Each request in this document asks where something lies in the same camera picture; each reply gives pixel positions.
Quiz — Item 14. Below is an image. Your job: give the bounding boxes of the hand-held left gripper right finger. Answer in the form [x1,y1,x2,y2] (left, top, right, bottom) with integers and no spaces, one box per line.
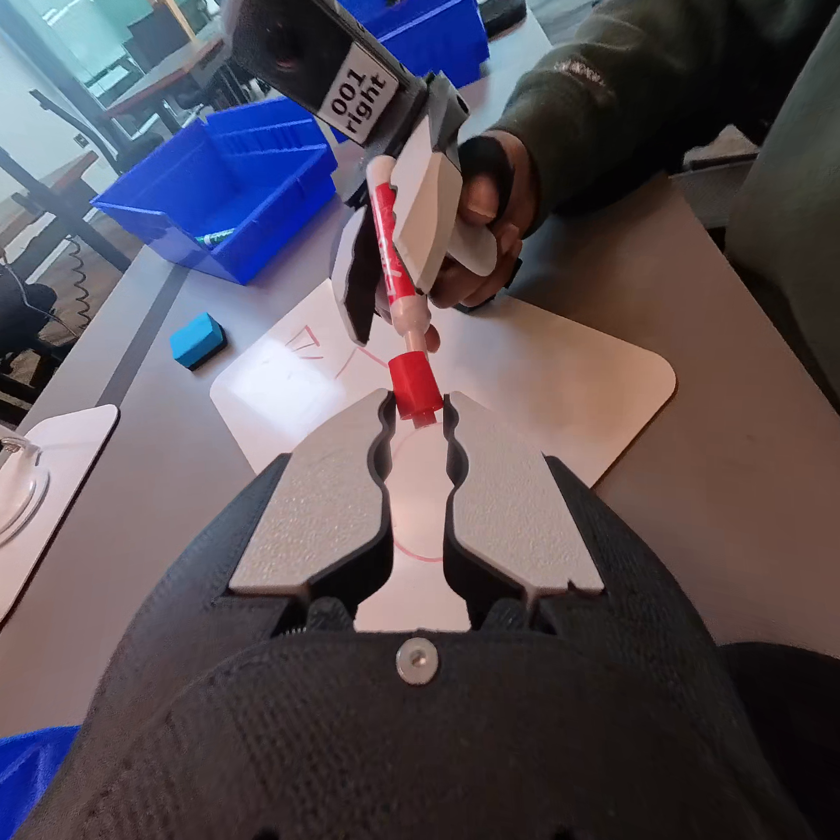
[444,392,605,599]

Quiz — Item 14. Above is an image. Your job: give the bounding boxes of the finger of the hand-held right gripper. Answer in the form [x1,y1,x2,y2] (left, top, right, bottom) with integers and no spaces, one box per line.
[330,209,385,347]
[392,121,465,295]

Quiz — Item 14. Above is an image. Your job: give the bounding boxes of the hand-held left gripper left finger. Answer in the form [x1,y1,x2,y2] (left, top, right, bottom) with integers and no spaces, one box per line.
[231,388,396,601]

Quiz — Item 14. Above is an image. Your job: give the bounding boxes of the red dry erase marker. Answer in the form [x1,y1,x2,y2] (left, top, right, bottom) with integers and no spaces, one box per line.
[365,155,434,363]

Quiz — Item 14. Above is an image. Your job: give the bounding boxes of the red marker cap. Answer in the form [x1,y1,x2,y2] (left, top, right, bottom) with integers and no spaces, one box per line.
[387,351,445,429]

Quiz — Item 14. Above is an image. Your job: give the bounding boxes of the blue plastic bin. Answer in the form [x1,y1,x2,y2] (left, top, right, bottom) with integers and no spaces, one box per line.
[91,97,340,287]
[0,724,84,840]
[338,0,490,90]

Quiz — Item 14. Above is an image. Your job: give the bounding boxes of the white whiteboard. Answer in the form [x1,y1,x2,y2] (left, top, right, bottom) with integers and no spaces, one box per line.
[210,279,677,635]

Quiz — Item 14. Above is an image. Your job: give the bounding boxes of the blue whiteboard eraser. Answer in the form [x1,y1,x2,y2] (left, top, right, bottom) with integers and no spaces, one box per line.
[169,311,229,372]

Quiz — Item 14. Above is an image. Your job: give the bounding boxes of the person's right forearm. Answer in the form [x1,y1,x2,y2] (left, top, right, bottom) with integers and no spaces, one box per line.
[489,0,840,219]

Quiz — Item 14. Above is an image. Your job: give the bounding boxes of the wooden background desk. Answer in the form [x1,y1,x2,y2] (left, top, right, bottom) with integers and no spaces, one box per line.
[0,151,101,265]
[105,36,228,120]

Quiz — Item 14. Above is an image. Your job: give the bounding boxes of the black metal pole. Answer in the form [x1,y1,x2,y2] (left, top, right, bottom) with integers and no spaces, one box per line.
[0,147,133,274]

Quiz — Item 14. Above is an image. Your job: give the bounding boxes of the grey mesh chair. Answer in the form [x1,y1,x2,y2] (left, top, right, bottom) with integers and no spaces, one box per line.
[669,125,766,231]

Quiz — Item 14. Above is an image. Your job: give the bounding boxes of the black office chair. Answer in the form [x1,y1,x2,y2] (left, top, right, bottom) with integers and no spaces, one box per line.
[0,266,59,359]

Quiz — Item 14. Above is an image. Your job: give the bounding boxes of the black textured pad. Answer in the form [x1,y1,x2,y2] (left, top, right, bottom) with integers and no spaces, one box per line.
[717,642,840,840]

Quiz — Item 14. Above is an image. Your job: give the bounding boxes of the white stand with base plate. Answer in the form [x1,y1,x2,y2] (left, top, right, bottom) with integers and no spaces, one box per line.
[0,403,121,626]

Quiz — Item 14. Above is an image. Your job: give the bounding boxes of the black coiled cable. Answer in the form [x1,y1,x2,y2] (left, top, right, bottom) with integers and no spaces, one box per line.
[66,236,93,330]

